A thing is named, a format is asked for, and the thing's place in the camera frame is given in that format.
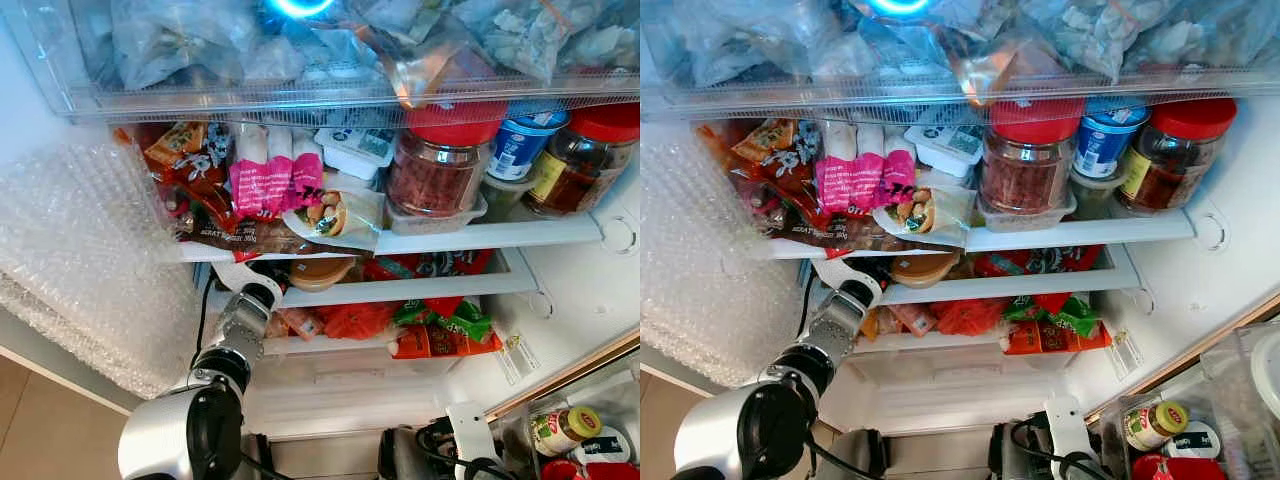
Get packaged wrap sandwich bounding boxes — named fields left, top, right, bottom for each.
left=871, top=184, right=977, bottom=250
left=282, top=184, right=387, bottom=252

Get yellow lid glass jar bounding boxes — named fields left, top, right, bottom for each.
left=1121, top=399, right=1192, bottom=453
left=529, top=404, right=604, bottom=458

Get green food package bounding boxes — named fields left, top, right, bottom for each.
left=394, top=297, right=497, bottom=347
left=999, top=294, right=1102, bottom=342

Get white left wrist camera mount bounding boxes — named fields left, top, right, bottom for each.
left=811, top=257, right=887, bottom=307
left=209, top=259, right=287, bottom=303

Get white labelled tub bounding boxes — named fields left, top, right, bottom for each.
left=917, top=124, right=987, bottom=180
left=314, top=127, right=397, bottom=183

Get bubble wrap sheet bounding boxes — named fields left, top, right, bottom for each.
left=640, top=122, right=803, bottom=389
left=0, top=138, right=207, bottom=398

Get pink labelled sausage pack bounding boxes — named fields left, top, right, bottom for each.
left=814, top=123, right=917, bottom=218
left=229, top=124, right=327, bottom=222

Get clear frozen food bag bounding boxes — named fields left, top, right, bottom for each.
left=1030, top=0, right=1280, bottom=81
left=455, top=0, right=641, bottom=85
left=690, top=0, right=851, bottom=89
left=108, top=0, right=256, bottom=93
left=383, top=35, right=473, bottom=109
left=948, top=32, right=1051, bottom=107

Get red plastic bag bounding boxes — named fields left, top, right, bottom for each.
left=934, top=297, right=1007, bottom=337
left=319, top=301, right=397, bottom=342

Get red lid jar reddish contents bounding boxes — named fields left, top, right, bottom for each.
left=977, top=96, right=1087, bottom=217
left=384, top=95, right=508, bottom=218

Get dark brown printed package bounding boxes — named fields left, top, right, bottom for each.
left=174, top=214, right=313, bottom=263
left=775, top=212, right=906, bottom=261

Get orange lidded plastic container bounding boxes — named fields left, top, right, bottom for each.
left=889, top=251, right=960, bottom=290
left=287, top=257, right=357, bottom=292

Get orange brown snack package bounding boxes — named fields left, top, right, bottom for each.
left=143, top=119, right=237, bottom=233
left=729, top=117, right=827, bottom=232

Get clear freezer drawer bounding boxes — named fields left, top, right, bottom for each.
left=640, top=0, right=1280, bottom=123
left=0, top=0, right=641, bottom=127

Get fridge cabinet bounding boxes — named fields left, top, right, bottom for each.
left=0, top=0, right=641, bottom=443
left=640, top=0, right=1280, bottom=437

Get white fridge shelf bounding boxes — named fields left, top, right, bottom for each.
left=164, top=213, right=607, bottom=264
left=205, top=249, right=542, bottom=308
left=809, top=244, right=1142, bottom=307
left=764, top=210, right=1198, bottom=262

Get red printed package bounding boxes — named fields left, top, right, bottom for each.
left=359, top=249, right=497, bottom=282
left=974, top=244, right=1107, bottom=280

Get red lid jar dark contents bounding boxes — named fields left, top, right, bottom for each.
left=1114, top=97, right=1240, bottom=215
left=519, top=100, right=641, bottom=218

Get clear plastic tray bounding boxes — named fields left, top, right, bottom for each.
left=384, top=190, right=490, bottom=237
left=977, top=189, right=1080, bottom=234

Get blue white yogurt tub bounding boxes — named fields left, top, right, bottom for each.
left=484, top=100, right=572, bottom=183
left=1074, top=97, right=1152, bottom=182

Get salmon pink food pack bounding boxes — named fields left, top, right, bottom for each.
left=874, top=302, right=937, bottom=339
left=274, top=307, right=327, bottom=342

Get orange red food package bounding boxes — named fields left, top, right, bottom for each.
left=999, top=319, right=1114, bottom=357
left=389, top=324, right=505, bottom=360

